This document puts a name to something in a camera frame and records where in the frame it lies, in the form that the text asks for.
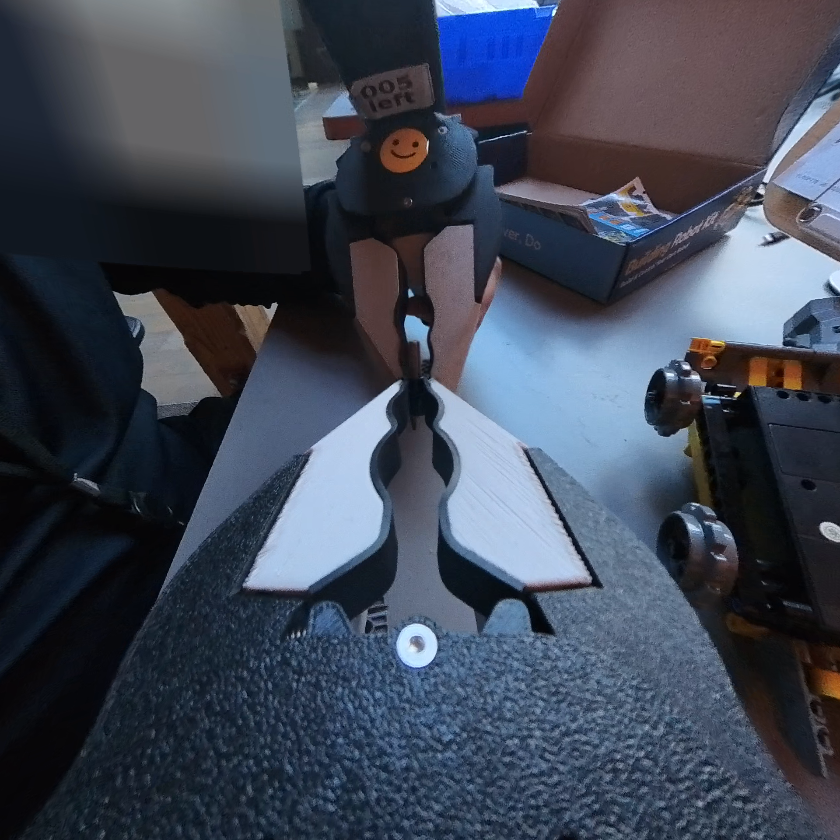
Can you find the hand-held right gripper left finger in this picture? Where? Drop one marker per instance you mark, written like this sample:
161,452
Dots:
321,518

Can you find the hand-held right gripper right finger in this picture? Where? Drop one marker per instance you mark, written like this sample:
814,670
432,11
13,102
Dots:
512,518

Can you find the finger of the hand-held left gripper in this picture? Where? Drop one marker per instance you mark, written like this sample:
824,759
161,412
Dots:
449,289
374,295

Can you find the long black perforated beam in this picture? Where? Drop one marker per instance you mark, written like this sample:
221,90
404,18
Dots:
415,380

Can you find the robot kit instruction booklet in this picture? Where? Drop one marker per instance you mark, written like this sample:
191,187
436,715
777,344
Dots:
617,210

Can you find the yellow black toy car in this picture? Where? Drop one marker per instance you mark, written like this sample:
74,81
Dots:
754,512

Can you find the grey cardboard box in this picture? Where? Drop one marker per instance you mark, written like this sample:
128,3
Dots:
656,98

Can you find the person's left forearm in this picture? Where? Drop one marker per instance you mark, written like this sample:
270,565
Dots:
315,216

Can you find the person's left hand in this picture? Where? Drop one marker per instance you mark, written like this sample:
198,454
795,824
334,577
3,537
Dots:
489,289

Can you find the flat grey track strip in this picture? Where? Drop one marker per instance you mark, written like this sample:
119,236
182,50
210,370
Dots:
377,617

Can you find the large blue box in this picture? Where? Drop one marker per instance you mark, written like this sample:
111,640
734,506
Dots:
485,46

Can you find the wooden partition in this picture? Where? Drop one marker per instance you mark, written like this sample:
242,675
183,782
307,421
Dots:
210,334

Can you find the person's upper body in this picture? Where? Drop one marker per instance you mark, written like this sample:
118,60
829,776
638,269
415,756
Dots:
65,492

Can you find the grey building block assembly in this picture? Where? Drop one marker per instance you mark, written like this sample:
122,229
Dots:
814,325

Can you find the instruction sheet on stand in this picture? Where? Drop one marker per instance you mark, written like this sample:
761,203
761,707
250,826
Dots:
807,203

